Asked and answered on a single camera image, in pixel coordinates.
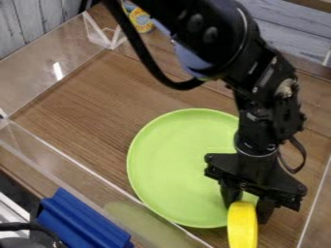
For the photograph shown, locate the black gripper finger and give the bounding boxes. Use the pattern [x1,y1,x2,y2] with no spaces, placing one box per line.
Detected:
[257,198,276,224]
[222,181,244,208]

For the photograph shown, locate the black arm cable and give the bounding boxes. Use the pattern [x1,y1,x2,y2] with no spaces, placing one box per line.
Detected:
[103,0,206,91]

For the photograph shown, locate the blue plastic block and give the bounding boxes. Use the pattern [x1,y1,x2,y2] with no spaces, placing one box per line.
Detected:
[37,188,135,248]

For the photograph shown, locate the yellow toy banana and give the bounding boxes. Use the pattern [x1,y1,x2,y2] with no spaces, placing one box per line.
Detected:
[228,201,260,248]

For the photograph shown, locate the green round plate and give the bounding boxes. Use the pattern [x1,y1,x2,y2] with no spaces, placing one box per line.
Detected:
[126,108,262,230]

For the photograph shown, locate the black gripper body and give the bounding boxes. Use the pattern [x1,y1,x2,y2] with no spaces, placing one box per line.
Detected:
[205,142,309,211]

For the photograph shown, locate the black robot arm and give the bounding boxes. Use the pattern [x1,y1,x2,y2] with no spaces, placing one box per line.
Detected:
[134,0,309,224]

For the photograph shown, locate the clear acrylic corner bracket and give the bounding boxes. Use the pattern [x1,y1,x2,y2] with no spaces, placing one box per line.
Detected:
[83,12,127,50]

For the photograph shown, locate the clear acrylic tray wall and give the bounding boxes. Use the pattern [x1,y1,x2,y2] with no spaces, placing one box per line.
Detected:
[0,119,213,248]

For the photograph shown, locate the yellow blue labelled can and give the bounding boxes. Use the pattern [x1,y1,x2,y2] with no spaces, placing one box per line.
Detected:
[121,0,155,34]

